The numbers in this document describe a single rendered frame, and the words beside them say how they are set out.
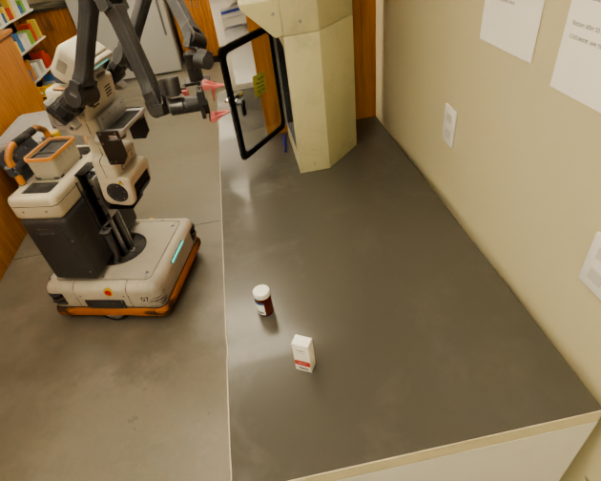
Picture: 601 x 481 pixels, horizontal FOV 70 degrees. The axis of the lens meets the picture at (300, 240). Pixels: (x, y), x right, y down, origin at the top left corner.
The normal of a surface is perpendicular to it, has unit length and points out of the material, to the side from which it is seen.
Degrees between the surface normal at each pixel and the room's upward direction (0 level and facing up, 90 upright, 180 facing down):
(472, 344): 0
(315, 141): 90
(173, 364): 0
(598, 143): 90
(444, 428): 0
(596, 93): 90
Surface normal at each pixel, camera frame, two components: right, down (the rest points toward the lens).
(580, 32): -0.98, 0.19
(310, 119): 0.16, 0.62
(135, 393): -0.11, -0.77
